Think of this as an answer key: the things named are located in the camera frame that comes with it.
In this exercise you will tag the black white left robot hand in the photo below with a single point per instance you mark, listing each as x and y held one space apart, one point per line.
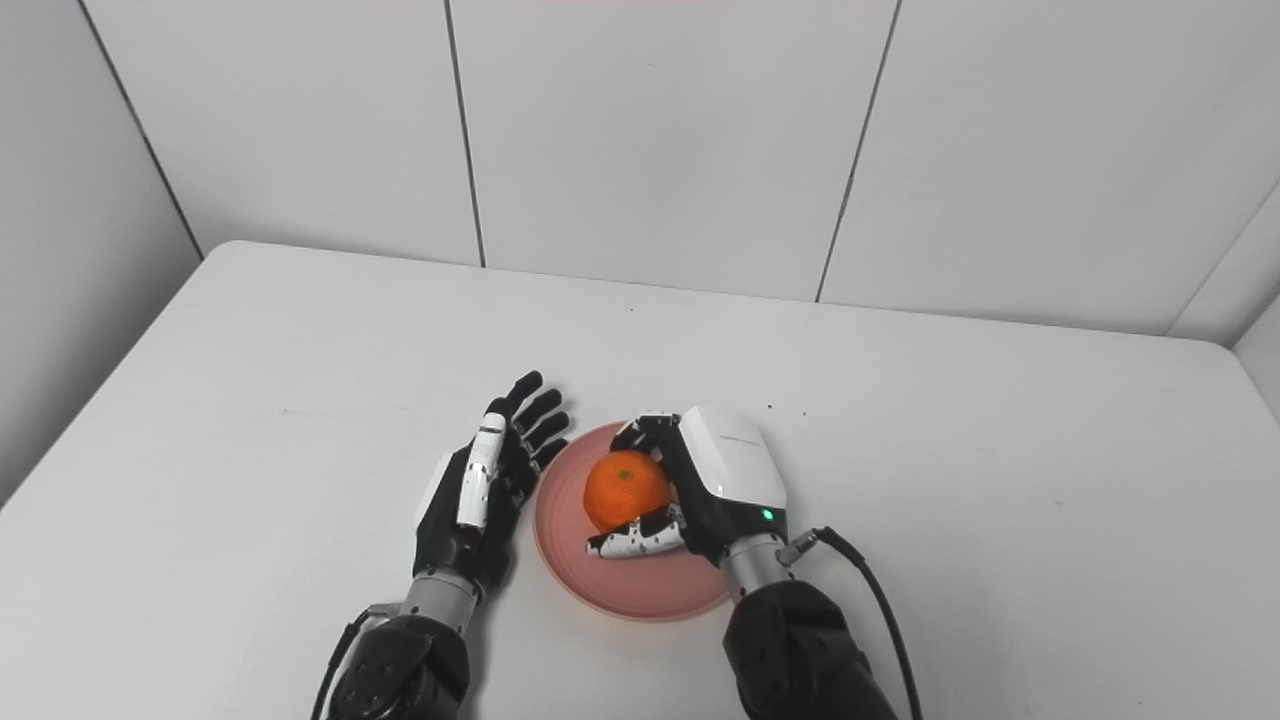
470 540

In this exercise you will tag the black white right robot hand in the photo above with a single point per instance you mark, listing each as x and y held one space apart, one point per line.
725 480

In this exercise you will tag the orange fruit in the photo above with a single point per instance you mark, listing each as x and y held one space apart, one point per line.
622 490

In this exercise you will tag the pink round plate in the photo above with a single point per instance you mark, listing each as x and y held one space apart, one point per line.
640 590

